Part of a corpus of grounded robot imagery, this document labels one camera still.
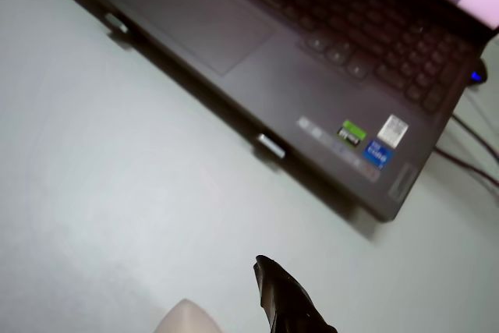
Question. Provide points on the dark grey laptop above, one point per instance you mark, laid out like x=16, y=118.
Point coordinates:
x=273, y=56

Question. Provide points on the pink cosmetic bottle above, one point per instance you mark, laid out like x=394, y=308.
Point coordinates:
x=187, y=321

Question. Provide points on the black device blue light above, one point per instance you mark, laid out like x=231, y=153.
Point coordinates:
x=477, y=73

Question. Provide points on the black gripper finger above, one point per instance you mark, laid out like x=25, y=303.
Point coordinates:
x=284, y=302

